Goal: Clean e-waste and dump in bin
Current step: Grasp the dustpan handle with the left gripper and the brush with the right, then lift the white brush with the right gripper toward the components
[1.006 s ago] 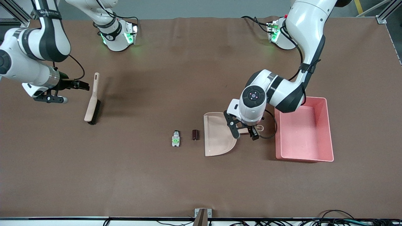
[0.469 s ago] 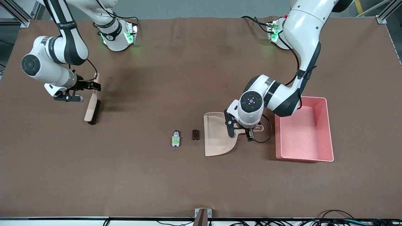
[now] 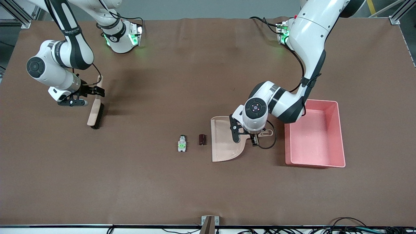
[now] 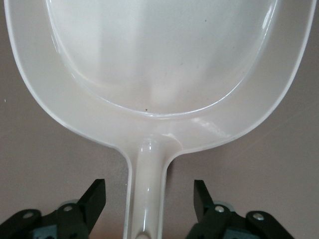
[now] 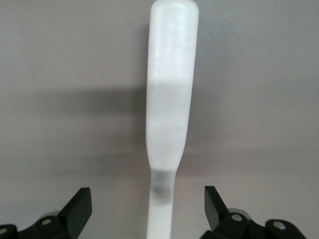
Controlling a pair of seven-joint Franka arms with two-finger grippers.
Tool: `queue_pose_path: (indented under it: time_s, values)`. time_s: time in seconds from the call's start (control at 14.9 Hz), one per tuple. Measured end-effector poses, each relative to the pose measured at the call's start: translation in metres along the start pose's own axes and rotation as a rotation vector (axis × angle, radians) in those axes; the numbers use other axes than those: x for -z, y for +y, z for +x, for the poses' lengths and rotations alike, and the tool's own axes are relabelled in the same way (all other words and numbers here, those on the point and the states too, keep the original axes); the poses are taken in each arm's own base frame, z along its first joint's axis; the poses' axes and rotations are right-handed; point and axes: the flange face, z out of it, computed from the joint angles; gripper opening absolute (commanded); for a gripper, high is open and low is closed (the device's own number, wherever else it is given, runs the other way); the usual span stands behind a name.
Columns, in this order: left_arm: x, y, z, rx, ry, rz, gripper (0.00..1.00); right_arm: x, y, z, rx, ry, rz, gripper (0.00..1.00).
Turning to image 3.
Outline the thin floor cable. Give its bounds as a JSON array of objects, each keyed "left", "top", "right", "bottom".
[{"left": 161, "top": 228, "right": 202, "bottom": 234}]

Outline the black left base cable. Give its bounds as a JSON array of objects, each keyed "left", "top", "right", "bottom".
[{"left": 250, "top": 16, "right": 280, "bottom": 34}]

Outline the beige brush with black bristles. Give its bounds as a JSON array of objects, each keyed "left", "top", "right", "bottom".
[{"left": 87, "top": 75, "right": 105, "bottom": 129}]

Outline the black cable bundle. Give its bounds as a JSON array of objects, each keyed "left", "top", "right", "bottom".
[{"left": 237, "top": 227, "right": 416, "bottom": 234}]

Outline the aluminium frame profile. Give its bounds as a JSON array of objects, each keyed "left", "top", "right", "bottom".
[
  {"left": 0, "top": 0, "right": 44, "bottom": 30},
  {"left": 389, "top": 0, "right": 416, "bottom": 25}
]

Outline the pink plastic bin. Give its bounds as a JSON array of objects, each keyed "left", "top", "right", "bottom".
[{"left": 284, "top": 99, "right": 346, "bottom": 168}]

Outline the black looped cable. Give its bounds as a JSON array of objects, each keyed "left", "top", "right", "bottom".
[{"left": 329, "top": 217, "right": 368, "bottom": 234}]

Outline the black base cable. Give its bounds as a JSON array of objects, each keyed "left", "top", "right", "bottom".
[
  {"left": 250, "top": 16, "right": 280, "bottom": 34},
  {"left": 112, "top": 15, "right": 145, "bottom": 33}
]

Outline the brown table mat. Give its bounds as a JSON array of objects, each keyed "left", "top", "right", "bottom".
[{"left": 0, "top": 17, "right": 416, "bottom": 226}]

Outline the beige plastic dustpan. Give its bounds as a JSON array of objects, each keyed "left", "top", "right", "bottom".
[{"left": 211, "top": 116, "right": 273, "bottom": 162}]

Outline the metal bracket with post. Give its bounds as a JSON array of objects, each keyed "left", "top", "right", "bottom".
[{"left": 200, "top": 215, "right": 220, "bottom": 234}]

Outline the black right base cable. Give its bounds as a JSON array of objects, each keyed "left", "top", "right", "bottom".
[{"left": 112, "top": 15, "right": 145, "bottom": 33}]

